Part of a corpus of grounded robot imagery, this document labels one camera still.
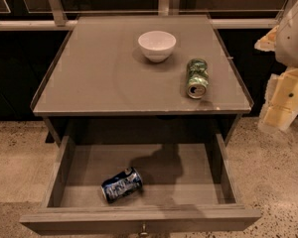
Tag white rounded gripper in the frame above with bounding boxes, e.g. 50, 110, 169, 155
254, 1, 298, 132

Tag blue pepsi can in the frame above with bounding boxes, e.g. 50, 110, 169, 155
101, 167, 143, 203

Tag green crushed soda can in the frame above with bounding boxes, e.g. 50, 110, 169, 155
186, 59, 209, 99

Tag open grey top drawer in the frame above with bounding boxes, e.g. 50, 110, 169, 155
20, 134, 261, 235

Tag grey cabinet counter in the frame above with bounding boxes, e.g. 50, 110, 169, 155
29, 14, 255, 147

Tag brass drawer knob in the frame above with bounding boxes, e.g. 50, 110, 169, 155
138, 223, 149, 238

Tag white ceramic bowl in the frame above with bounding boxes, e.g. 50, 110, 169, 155
138, 31, 177, 62

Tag metal railing frame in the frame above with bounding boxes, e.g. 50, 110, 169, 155
0, 0, 297, 31

